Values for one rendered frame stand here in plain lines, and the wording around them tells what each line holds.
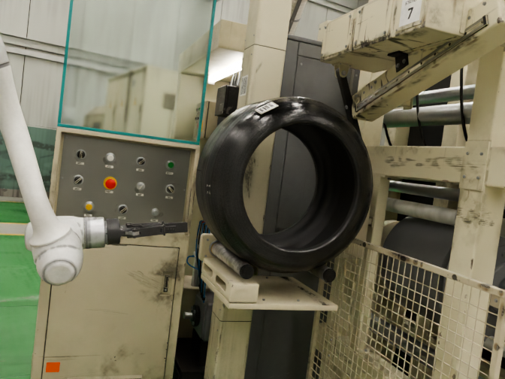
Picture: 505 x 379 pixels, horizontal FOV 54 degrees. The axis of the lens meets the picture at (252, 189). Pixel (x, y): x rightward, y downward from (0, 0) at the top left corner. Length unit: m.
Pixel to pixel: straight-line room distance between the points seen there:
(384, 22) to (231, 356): 1.30
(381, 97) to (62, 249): 1.14
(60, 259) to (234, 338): 0.90
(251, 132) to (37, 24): 9.58
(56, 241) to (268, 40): 1.06
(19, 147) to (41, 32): 9.54
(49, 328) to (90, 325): 0.15
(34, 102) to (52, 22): 1.62
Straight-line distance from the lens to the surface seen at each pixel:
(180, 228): 1.50
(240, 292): 1.49
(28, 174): 1.31
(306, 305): 1.59
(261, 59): 1.87
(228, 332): 1.94
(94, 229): 1.44
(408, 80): 1.68
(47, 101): 10.70
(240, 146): 1.42
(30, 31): 10.82
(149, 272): 2.05
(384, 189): 2.04
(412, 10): 1.50
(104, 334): 2.11
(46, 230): 1.29
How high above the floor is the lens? 1.22
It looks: 3 degrees down
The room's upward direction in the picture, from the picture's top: 7 degrees clockwise
